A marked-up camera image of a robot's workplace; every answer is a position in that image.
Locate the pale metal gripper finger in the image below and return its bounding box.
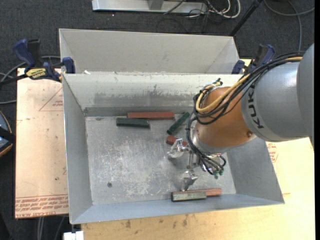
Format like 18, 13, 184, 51
166, 138, 189, 160
180, 170, 200, 193

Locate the red-brown flat block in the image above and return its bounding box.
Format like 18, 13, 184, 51
165, 135, 188, 147
126, 111, 175, 121
172, 188, 223, 198

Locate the dark green flat block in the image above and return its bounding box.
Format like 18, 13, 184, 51
170, 191, 208, 202
116, 117, 151, 129
166, 111, 191, 136

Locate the grey metal bin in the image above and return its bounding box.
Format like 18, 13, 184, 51
58, 28, 285, 225

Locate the brown cardboard board, red print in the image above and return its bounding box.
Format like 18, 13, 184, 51
14, 58, 315, 220

